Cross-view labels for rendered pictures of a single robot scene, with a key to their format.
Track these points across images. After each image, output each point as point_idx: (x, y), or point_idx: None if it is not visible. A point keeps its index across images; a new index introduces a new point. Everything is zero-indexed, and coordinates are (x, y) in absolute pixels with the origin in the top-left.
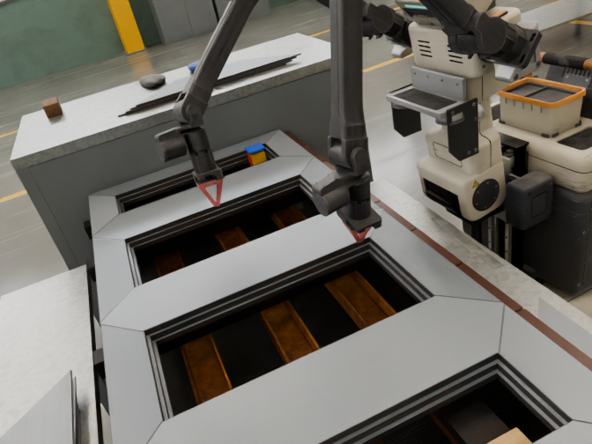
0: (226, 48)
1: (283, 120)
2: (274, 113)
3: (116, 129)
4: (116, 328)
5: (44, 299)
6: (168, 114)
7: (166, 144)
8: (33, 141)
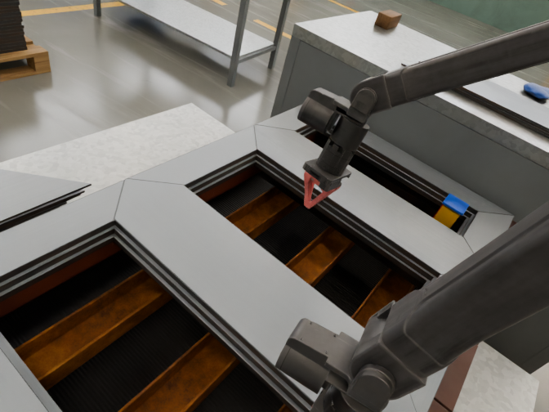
0: (487, 68)
1: (531, 212)
2: (530, 198)
3: (380, 71)
4: (118, 194)
5: (194, 130)
6: (432, 99)
7: (310, 104)
8: (332, 27)
